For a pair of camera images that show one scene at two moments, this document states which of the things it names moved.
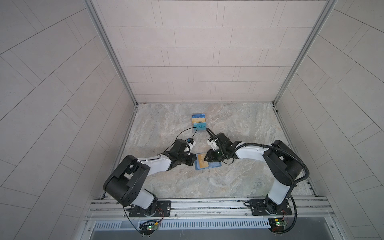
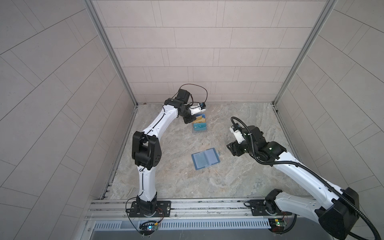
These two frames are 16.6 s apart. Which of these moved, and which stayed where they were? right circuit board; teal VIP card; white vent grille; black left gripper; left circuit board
Moved: black left gripper
Stayed: right circuit board; left circuit board; white vent grille; teal VIP card
